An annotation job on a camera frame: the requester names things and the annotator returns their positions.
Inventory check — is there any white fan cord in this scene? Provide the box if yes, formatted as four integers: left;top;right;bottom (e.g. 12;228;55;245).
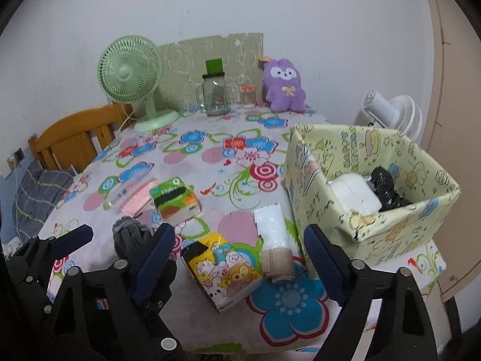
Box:
119;104;137;133

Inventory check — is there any white plastic packet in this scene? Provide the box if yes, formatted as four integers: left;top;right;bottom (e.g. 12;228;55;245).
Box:
253;203;302;252

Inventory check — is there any clear plastic package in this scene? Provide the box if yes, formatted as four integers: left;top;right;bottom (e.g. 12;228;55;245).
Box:
101;173;151;212

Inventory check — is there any purple plush toy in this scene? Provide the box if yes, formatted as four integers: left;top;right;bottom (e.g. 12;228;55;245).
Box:
261;57;307;114

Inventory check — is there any beige cabinet door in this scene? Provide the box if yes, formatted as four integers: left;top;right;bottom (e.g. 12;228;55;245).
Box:
419;0;481;301

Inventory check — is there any beige bandage roll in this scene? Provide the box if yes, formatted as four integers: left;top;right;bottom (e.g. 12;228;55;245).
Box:
261;248;298;283

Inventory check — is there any green cardboard panel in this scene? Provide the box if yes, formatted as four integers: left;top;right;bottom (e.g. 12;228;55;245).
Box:
158;33;264;110

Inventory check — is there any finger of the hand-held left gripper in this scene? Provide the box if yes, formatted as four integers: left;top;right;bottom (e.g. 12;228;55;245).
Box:
7;224;94;303
148;261;177;316

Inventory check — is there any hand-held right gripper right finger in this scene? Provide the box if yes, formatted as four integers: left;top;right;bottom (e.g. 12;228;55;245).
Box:
304;225;440;361

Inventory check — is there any green tissue pack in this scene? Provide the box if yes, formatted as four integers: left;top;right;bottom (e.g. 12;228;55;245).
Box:
149;177;202;227

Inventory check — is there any cotton swab jar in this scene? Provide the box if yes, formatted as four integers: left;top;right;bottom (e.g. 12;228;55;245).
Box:
240;86;257;109

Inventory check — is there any grey cloth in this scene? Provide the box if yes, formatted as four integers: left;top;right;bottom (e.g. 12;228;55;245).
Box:
113;216;155;268

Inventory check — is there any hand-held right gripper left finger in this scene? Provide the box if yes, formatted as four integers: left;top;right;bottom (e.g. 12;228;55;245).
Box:
47;224;185;361

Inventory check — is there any glass mug jar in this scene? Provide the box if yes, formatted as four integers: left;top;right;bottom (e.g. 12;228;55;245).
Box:
195;71;230;116

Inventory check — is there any pink packet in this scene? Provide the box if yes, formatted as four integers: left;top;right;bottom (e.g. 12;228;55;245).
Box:
120;178;159;219

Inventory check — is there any black crumpled cloth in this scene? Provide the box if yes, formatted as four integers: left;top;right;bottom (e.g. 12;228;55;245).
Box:
370;165;415;212

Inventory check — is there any white clip fan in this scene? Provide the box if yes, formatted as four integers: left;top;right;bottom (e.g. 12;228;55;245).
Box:
355;91;424;140

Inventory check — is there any grey plaid pillow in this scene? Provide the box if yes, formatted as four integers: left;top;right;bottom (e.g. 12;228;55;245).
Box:
13;160;78;245

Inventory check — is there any floral tablecloth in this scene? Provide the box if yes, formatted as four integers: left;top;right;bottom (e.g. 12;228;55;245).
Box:
38;103;448;355

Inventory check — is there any green desk fan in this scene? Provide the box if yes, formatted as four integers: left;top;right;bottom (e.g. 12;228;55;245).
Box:
98;35;180;133

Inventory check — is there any yellow fabric storage box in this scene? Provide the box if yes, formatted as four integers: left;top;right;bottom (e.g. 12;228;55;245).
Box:
282;123;461;268

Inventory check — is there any white padded packet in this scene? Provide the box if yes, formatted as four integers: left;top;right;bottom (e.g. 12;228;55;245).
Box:
326;175;382;216

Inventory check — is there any yellow cartoon tissue pack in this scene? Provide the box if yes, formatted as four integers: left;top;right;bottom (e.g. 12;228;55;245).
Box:
180;231;264;313

